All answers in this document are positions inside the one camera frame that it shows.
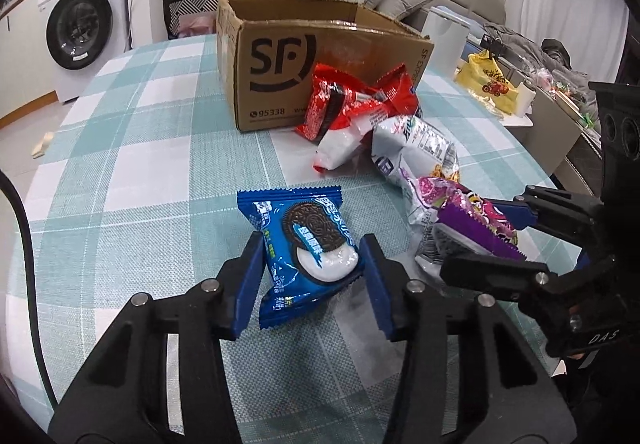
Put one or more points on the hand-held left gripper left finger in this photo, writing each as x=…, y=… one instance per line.
x=247, y=284

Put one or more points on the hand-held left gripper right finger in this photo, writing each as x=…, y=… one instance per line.
x=382, y=289

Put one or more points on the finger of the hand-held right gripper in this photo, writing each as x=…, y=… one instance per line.
x=490, y=274
x=560, y=214

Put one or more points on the purple snack packet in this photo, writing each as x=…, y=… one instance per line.
x=465, y=214

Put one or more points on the silver snack packet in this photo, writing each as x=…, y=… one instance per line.
x=430, y=244

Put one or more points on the blue cookie packet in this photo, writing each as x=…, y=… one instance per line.
x=300, y=244

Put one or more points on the yellow noodle packet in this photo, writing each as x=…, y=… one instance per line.
x=445, y=174

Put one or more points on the white snack packet printed label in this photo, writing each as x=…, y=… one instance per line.
x=415, y=139

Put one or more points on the red cookie packet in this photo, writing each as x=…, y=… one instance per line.
x=320, y=109

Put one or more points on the large red snack packet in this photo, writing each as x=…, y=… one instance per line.
x=390, y=94

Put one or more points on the brown cardboard box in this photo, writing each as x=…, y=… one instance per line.
x=280, y=74

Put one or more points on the beige storage box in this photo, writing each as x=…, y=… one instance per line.
x=557, y=129

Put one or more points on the white paper roll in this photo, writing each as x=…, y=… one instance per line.
x=525, y=99

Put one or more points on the yellow plastic bag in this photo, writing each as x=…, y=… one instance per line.
x=487, y=84

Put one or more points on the green white checked tablecloth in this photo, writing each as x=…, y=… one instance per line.
x=150, y=149

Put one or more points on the grey blanket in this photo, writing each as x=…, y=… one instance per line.
x=520, y=41

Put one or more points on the white trash bin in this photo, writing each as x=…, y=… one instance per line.
x=445, y=36

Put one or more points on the beige slipper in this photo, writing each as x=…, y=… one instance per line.
x=42, y=144

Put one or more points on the pink bag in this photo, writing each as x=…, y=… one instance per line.
x=197, y=26

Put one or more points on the black white patterned chair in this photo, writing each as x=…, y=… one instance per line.
x=195, y=1

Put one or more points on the white kitchen cabinet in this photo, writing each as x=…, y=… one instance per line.
x=25, y=54

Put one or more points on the small black camera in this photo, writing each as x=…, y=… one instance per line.
x=492, y=46

